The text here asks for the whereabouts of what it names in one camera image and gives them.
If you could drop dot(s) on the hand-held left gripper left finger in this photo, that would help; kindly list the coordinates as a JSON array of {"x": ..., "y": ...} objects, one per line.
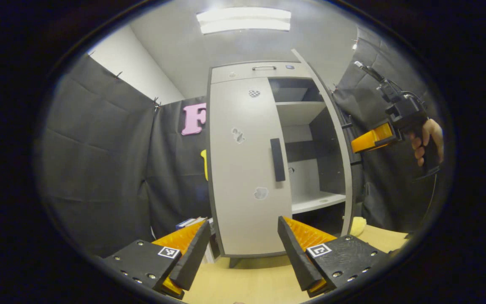
[{"x": 192, "y": 257}]

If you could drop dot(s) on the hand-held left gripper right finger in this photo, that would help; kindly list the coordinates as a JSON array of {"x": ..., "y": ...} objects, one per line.
[{"x": 295, "y": 257}]

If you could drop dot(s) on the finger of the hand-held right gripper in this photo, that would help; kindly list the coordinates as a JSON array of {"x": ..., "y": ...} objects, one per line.
[{"x": 373, "y": 138}]

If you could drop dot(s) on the grey double-door shoe cabinet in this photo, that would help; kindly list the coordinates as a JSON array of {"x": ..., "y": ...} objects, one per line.
[{"x": 310, "y": 202}]

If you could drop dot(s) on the grey cabinet door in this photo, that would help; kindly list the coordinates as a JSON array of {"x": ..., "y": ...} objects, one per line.
[
  {"x": 243, "y": 169},
  {"x": 347, "y": 190}
]

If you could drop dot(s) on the grey cabinet drawer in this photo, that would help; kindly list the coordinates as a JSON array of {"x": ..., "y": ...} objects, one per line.
[{"x": 243, "y": 72}]

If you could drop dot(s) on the white book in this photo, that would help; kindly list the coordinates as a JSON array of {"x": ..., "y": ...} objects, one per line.
[{"x": 211, "y": 253}]

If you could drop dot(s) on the blue spine book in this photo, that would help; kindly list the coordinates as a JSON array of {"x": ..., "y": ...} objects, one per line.
[{"x": 184, "y": 222}]

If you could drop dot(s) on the yellow round sponge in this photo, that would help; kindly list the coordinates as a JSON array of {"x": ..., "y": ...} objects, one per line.
[{"x": 357, "y": 226}]

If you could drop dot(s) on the black backdrop cloth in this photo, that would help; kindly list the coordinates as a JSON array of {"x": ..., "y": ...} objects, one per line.
[{"x": 99, "y": 169}]

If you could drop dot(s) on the ceiling light panel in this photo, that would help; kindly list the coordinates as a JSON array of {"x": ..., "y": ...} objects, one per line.
[{"x": 243, "y": 20}]

